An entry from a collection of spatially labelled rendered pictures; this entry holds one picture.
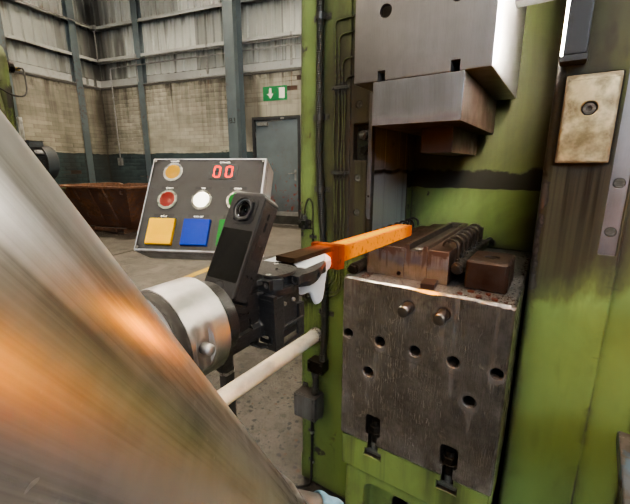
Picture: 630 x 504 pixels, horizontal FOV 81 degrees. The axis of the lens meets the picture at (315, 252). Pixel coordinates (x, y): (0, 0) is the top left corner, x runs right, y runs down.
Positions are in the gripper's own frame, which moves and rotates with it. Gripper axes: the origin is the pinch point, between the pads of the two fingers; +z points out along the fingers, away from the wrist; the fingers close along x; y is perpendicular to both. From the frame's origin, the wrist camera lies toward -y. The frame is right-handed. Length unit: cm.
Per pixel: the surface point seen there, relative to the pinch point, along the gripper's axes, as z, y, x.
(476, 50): 42, -33, 10
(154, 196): 21, -3, -68
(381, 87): 42, -28, -10
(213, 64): 537, -210, -606
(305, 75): 56, -37, -41
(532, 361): 55, 36, 26
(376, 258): 41.5, 11.4, -9.9
